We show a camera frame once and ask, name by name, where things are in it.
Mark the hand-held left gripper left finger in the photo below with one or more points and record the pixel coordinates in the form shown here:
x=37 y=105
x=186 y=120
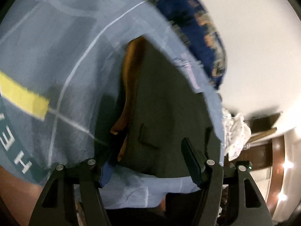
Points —
x=106 y=173

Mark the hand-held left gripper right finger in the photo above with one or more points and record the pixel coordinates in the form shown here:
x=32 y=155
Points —
x=194 y=162

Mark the dark green jacket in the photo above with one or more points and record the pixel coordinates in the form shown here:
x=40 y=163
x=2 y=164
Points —
x=162 y=113

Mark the white patterned cloth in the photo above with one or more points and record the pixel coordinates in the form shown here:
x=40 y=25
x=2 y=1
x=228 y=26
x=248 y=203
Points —
x=236 y=134

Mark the white ribbed panel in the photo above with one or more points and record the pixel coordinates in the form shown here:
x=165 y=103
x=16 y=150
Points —
x=261 y=179

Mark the brown wooden wardrobe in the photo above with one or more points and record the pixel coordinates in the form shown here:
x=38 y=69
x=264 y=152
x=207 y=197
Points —
x=263 y=143

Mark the blue grid bed sheet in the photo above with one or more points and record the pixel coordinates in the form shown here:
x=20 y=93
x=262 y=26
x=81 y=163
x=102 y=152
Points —
x=61 y=75

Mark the navy dog print blanket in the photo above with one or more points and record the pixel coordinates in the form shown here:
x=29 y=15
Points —
x=197 y=23

